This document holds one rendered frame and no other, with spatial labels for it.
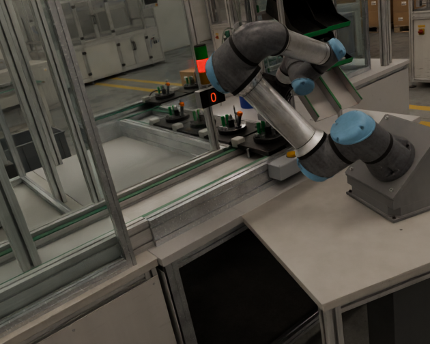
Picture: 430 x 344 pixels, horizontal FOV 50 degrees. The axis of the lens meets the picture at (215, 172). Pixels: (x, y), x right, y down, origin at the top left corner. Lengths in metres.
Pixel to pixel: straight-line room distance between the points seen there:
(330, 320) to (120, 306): 0.64
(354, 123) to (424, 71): 4.76
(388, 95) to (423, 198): 2.06
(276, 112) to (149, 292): 0.70
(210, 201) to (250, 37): 0.62
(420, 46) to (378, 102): 2.69
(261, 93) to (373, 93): 2.08
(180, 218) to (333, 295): 0.61
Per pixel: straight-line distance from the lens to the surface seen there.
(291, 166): 1.78
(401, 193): 1.50
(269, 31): 1.34
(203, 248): 1.60
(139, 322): 1.58
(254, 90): 1.38
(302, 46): 1.47
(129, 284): 1.51
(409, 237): 1.45
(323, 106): 2.16
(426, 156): 1.50
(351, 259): 1.36
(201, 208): 1.62
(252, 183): 1.75
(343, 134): 1.39
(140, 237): 1.54
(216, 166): 1.95
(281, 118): 1.40
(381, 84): 3.48
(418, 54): 6.12
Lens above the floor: 1.64
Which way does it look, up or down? 22 degrees down
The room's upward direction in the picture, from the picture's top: 11 degrees counter-clockwise
